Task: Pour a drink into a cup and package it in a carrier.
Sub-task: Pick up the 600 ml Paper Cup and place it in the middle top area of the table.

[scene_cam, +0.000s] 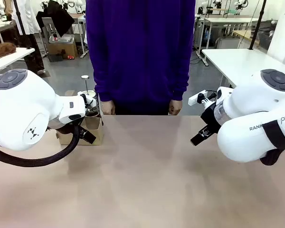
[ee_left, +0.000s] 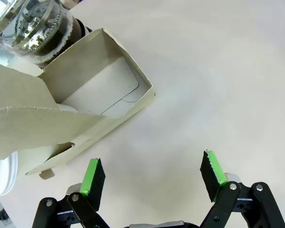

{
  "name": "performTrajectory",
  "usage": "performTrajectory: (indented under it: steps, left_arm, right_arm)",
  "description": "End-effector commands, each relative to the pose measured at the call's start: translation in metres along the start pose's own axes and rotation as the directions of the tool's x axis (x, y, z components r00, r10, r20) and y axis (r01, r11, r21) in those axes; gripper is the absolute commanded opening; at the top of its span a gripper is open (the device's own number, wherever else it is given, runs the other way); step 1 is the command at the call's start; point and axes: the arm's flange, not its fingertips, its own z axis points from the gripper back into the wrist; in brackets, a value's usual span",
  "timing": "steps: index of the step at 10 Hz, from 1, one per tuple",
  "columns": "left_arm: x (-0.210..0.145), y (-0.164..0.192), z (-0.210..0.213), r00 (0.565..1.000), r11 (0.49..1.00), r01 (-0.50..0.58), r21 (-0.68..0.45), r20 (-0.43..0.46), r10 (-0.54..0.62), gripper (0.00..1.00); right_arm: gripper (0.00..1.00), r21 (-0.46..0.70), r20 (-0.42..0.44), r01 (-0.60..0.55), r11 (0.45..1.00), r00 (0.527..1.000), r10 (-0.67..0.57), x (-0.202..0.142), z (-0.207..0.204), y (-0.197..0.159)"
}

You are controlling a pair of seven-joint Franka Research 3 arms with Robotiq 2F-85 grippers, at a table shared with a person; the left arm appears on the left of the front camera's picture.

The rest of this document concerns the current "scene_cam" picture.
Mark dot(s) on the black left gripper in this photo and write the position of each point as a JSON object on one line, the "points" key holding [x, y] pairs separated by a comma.
{"points": [[82, 123]]}

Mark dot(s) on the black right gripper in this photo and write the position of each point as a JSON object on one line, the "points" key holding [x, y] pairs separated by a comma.
{"points": [[210, 117]]}

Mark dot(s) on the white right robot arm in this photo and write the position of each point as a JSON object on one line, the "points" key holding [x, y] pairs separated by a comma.
{"points": [[247, 107]]}

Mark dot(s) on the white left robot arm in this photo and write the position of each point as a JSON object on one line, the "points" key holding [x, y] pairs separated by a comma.
{"points": [[21, 107]]}

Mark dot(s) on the person's right hand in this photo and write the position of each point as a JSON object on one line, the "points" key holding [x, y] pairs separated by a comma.
{"points": [[108, 108]]}

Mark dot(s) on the person's left hand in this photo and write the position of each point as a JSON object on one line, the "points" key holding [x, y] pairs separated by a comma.
{"points": [[175, 108]]}

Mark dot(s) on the glass french press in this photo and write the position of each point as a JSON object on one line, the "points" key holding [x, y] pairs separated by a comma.
{"points": [[93, 111]]}

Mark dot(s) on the white power strip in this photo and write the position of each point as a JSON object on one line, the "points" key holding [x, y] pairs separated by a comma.
{"points": [[194, 98]]}

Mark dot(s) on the large white side table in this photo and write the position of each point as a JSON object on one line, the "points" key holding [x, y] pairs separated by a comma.
{"points": [[237, 61]]}

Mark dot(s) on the black tool case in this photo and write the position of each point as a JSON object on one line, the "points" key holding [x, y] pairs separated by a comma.
{"points": [[55, 57]]}

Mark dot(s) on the brown cardboard box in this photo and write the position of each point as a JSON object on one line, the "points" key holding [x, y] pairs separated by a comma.
{"points": [[66, 50]]}

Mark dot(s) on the grey plastic bin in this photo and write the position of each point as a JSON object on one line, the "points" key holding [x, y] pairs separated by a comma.
{"points": [[64, 38]]}

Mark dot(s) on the person in purple sweater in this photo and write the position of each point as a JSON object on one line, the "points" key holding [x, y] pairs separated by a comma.
{"points": [[140, 47]]}

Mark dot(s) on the wooden top table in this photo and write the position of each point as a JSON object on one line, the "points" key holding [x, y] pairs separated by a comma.
{"points": [[245, 35]]}

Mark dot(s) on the white table with wig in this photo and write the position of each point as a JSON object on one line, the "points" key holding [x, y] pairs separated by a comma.
{"points": [[12, 58]]}

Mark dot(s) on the white background lab table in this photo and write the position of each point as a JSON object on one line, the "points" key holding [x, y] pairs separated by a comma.
{"points": [[225, 20]]}

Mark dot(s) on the brown hair wig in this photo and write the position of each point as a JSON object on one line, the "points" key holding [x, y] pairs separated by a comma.
{"points": [[2, 50]]}

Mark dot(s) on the black hanging cloth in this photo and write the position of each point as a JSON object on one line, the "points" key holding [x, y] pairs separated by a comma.
{"points": [[57, 16]]}

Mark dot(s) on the black stand pole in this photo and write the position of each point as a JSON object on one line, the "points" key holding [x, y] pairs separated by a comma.
{"points": [[257, 23]]}

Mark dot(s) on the person in white coat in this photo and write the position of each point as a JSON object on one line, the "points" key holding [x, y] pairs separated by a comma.
{"points": [[26, 16]]}

